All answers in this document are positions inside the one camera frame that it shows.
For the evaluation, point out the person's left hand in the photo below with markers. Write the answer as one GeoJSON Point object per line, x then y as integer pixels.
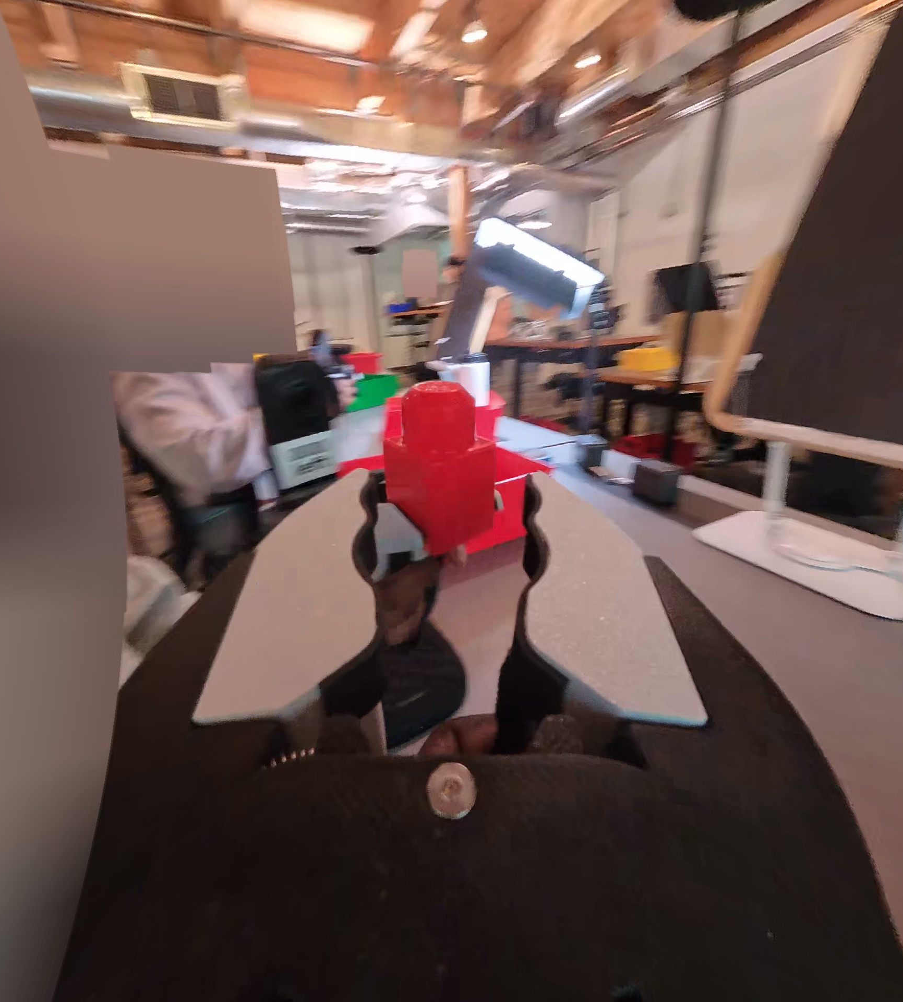
{"type": "Point", "coordinates": [404, 603]}

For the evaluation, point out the wooden work table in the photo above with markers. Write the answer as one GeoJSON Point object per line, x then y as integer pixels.
{"type": "Point", "coordinates": [576, 342]}
{"type": "Point", "coordinates": [655, 378]}

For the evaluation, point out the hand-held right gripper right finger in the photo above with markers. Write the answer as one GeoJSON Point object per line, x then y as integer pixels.
{"type": "Point", "coordinates": [608, 610]}

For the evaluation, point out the black monitor with wooden frame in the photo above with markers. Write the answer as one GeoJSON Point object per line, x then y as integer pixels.
{"type": "Point", "coordinates": [874, 274]}

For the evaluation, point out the green plastic bin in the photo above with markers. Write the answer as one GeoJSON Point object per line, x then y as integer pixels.
{"type": "Point", "coordinates": [373, 391]}

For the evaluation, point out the studio light panel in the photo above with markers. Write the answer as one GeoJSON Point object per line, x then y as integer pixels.
{"type": "Point", "coordinates": [537, 266]}

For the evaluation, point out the white monitor stand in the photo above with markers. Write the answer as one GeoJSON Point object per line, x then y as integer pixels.
{"type": "Point", "coordinates": [850, 579]}

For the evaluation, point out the yellow plastic bin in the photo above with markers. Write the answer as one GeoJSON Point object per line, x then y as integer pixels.
{"type": "Point", "coordinates": [647, 360]}

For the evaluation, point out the black metal pole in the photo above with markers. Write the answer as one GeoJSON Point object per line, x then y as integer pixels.
{"type": "Point", "coordinates": [705, 196]}

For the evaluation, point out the ceiling air vent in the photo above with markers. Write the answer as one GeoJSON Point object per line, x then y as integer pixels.
{"type": "Point", "coordinates": [185, 94]}

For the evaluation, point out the small red bin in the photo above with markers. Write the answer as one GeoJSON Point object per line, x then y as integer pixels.
{"type": "Point", "coordinates": [361, 362]}

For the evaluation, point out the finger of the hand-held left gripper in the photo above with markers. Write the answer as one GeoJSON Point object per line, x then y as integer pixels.
{"type": "Point", "coordinates": [396, 536]}

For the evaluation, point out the person's right hand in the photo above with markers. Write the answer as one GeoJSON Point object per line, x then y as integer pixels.
{"type": "Point", "coordinates": [459, 736]}

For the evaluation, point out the red plastic bin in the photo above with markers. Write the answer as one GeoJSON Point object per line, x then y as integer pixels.
{"type": "Point", "coordinates": [500, 415]}
{"type": "Point", "coordinates": [514, 501]}

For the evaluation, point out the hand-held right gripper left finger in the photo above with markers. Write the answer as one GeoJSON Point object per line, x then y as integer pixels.
{"type": "Point", "coordinates": [295, 595]}

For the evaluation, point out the red toy block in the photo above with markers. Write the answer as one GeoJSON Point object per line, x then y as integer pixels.
{"type": "Point", "coordinates": [439, 477]}

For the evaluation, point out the small black box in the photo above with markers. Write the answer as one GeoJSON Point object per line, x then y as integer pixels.
{"type": "Point", "coordinates": [657, 484]}

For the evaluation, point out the white bottle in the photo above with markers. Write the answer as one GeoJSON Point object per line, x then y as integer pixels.
{"type": "Point", "coordinates": [479, 387]}

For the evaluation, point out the small black screen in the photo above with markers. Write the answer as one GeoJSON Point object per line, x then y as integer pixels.
{"type": "Point", "coordinates": [686, 288]}

